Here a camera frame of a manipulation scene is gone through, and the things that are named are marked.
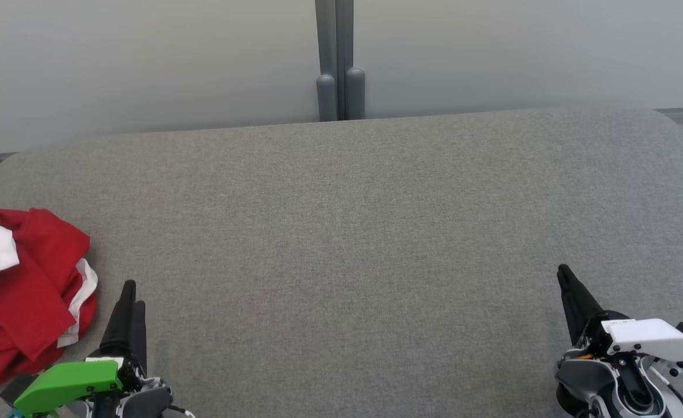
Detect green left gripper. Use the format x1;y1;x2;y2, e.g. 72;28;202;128
13;280;148;416

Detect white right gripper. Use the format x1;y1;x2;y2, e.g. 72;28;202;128
557;264;683;365

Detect red shorts with white stripe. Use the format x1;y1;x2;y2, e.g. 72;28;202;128
0;258;99;393

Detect red jersey with black print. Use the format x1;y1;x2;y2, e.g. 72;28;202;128
0;208;92;363

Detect grey partition post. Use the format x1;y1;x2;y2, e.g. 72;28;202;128
337;0;366;121
315;0;338;122

